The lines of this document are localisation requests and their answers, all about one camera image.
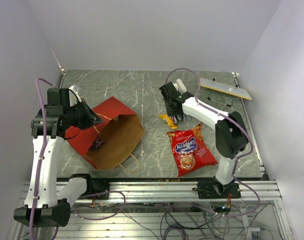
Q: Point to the silver foil snack packet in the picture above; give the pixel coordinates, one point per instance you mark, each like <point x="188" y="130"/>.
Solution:
<point x="186" y="118"/>

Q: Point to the white rectangular device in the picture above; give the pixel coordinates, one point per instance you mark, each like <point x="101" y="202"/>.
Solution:
<point x="180" y="86"/>

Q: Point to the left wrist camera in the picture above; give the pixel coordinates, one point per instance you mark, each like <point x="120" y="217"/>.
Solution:
<point x="74" y="97"/>

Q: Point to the yellow snack packet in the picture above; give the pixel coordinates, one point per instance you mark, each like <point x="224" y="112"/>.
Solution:
<point x="168" y="120"/>

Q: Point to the purple candy packet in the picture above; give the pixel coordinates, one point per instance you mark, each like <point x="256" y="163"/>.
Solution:
<point x="97" y="143"/>
<point x="175" y="120"/>

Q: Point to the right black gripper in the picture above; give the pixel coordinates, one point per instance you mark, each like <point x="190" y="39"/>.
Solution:
<point x="170" y="113"/>

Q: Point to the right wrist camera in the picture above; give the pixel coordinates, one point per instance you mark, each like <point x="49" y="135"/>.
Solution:
<point x="176" y="85"/>

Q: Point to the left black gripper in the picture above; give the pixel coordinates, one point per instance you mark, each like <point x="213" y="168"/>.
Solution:
<point x="91" y="118"/>

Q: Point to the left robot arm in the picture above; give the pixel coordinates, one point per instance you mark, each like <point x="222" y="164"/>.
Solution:
<point x="44" y="205"/>

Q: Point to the yellow-edged tablet on stand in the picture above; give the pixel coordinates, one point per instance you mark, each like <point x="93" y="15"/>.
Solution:
<point x="225" y="88"/>

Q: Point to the red paper bag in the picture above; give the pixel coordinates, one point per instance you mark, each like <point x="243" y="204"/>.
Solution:
<point x="121" y="131"/>

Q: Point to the aluminium rail frame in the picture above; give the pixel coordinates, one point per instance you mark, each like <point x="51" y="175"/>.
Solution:
<point x="176" y="209"/>

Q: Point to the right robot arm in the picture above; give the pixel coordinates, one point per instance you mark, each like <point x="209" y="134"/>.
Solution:
<point x="231" y="137"/>

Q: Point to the red snack bag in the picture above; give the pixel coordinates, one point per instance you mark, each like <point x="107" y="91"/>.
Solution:
<point x="189" y="150"/>

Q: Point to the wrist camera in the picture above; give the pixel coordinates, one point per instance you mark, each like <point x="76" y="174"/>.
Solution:
<point x="176" y="85"/>
<point x="74" y="97"/>

